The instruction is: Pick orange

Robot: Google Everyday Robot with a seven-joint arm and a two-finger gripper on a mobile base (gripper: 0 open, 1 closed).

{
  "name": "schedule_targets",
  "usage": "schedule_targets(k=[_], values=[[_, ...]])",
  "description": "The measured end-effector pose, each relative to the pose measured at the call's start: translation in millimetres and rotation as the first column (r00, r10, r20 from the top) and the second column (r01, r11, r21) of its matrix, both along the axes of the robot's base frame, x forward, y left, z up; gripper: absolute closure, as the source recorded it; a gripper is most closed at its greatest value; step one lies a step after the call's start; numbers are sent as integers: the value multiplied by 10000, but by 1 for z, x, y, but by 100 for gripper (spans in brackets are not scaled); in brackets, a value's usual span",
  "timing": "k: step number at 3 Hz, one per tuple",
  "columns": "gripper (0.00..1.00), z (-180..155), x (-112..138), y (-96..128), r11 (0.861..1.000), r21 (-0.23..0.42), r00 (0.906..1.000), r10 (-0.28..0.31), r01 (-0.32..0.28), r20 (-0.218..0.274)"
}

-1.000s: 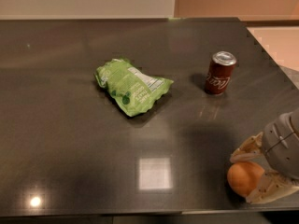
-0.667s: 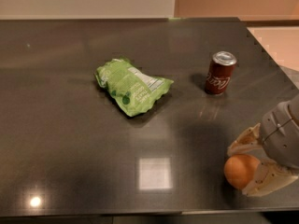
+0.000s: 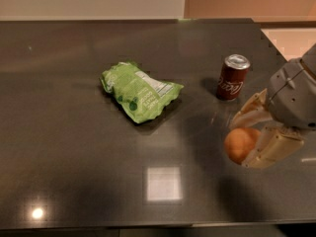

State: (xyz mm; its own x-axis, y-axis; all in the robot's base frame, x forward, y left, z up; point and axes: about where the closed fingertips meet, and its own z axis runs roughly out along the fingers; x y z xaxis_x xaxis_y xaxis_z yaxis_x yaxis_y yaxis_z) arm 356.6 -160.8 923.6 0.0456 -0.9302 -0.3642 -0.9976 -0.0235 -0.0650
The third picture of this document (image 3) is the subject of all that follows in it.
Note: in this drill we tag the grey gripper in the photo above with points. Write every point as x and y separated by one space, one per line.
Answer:
292 98

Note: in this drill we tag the orange fruit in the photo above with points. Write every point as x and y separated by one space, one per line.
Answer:
239 142

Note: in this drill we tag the red soda can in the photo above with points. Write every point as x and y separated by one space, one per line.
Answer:
232 77

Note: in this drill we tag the green chip bag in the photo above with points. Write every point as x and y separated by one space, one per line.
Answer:
141 97

